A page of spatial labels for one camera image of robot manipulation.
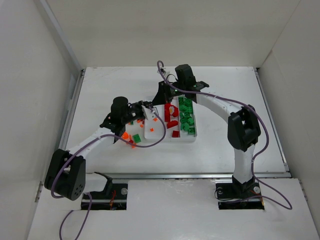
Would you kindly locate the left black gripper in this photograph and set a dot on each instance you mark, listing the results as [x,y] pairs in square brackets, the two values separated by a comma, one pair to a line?
[140,109]

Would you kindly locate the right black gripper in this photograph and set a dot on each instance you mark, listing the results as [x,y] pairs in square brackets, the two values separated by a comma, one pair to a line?
[161,93]

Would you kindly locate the red flower print lego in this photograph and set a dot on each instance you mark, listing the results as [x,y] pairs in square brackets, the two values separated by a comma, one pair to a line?
[170,112]

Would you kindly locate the orange dome lego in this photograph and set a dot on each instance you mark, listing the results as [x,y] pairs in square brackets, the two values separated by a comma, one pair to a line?
[125,135]

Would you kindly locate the red arch lego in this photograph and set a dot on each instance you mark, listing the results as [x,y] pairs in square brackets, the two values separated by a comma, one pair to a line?
[172,124]

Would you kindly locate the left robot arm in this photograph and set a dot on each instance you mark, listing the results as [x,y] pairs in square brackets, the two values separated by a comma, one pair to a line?
[66,175]

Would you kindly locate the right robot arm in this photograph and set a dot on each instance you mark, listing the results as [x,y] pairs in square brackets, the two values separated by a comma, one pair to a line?
[243,128]

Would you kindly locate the white three-compartment tray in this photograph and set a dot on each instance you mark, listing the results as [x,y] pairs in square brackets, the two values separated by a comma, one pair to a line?
[160,127]

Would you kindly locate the green square lego plate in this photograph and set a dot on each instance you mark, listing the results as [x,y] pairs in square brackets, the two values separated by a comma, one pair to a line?
[136,138]

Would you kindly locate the green lego pile in tray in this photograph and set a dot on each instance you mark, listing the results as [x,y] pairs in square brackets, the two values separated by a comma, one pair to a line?
[186,117]

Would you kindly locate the red square lego in tray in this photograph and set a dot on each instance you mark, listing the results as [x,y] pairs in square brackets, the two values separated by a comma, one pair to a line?
[175,134]

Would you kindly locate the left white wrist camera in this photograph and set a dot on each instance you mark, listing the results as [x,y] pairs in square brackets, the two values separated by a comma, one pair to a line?
[149,113]

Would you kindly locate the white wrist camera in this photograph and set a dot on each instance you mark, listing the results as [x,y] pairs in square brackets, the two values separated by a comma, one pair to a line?
[165,73]
[149,113]

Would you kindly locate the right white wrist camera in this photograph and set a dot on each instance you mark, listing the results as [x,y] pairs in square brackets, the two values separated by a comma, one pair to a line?
[165,73]

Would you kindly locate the aluminium rail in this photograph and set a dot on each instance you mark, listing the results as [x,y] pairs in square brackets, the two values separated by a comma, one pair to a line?
[177,176]

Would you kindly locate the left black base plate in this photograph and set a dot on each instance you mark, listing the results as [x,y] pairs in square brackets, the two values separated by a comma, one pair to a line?
[111,198]

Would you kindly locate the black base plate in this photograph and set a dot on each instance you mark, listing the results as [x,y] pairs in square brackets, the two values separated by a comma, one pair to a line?
[229,199]
[111,198]

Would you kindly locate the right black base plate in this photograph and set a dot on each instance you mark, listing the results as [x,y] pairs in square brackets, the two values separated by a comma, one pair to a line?
[229,199]

